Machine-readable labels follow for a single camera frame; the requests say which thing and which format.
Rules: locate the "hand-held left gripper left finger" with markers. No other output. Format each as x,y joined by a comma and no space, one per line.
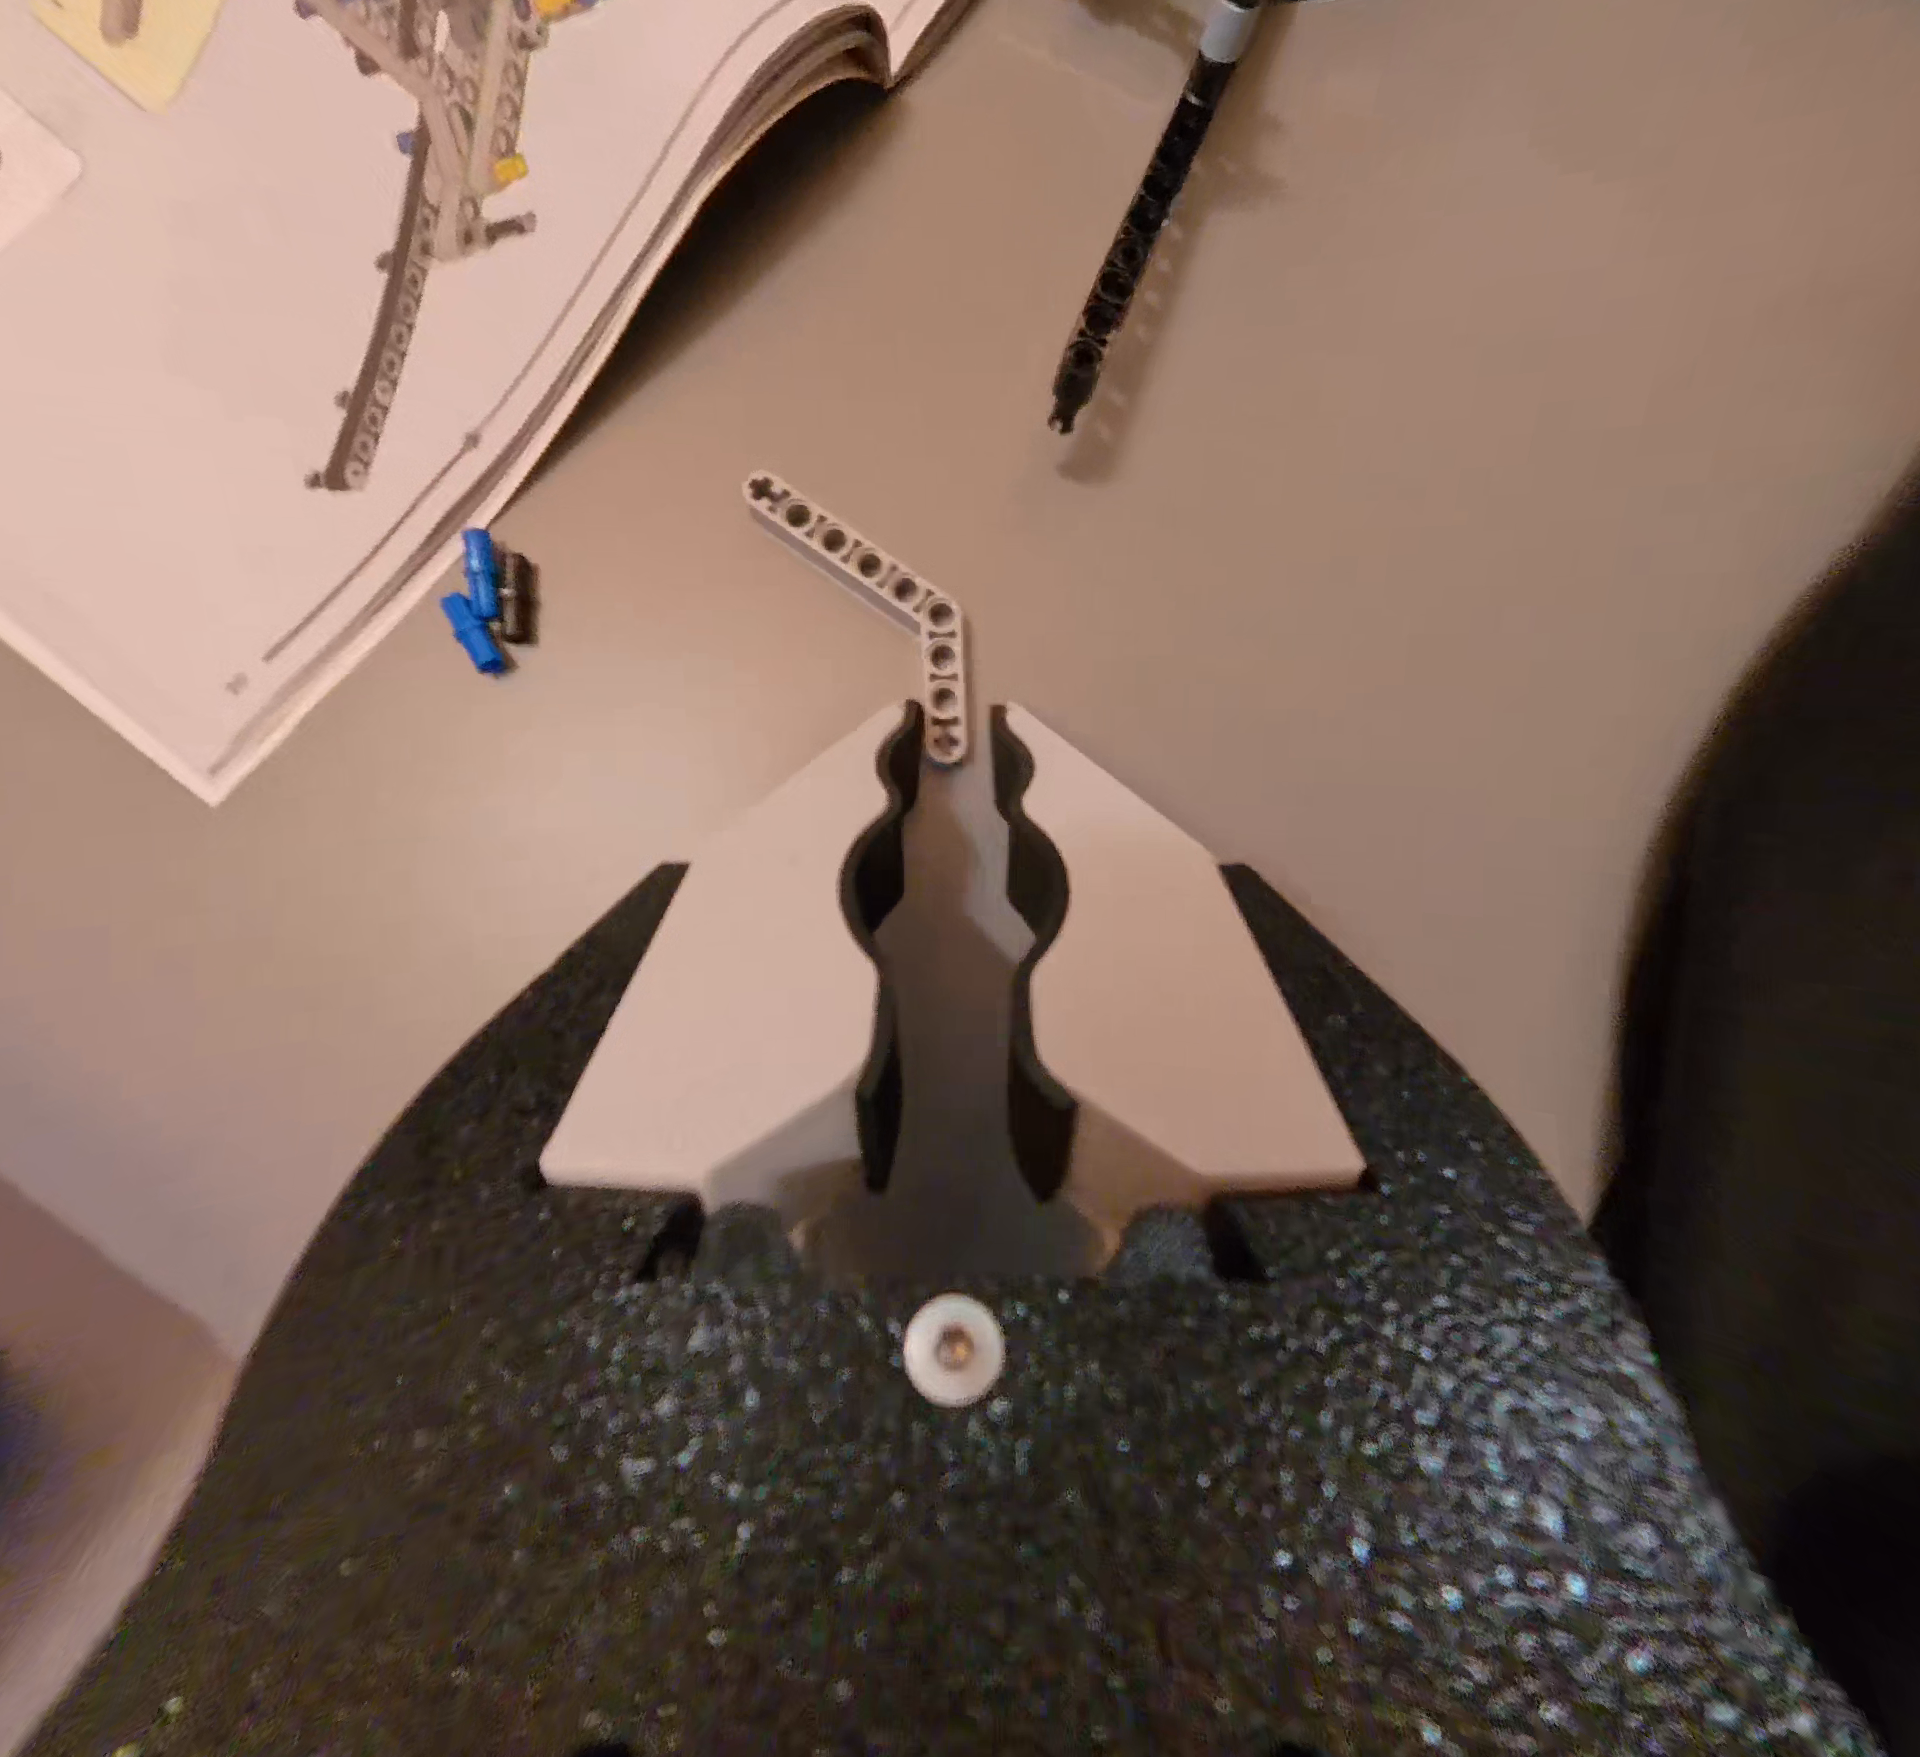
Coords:
704,1020

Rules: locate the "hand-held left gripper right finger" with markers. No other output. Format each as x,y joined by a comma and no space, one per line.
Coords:
1184,1020

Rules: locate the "grey bent toy beam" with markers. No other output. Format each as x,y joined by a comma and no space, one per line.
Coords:
844,544

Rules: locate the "grey desk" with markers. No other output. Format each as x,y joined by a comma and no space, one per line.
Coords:
1424,435

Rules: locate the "blue toy pin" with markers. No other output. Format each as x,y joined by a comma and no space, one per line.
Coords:
478,569
477,635

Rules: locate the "black toy pin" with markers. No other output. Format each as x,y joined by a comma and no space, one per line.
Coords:
519,600

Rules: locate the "dark cloth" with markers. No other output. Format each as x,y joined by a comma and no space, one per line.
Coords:
1786,1038

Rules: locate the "long black toy beam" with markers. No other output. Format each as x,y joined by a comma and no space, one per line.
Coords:
1140,227

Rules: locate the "open instruction booklet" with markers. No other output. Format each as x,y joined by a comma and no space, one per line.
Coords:
224,286

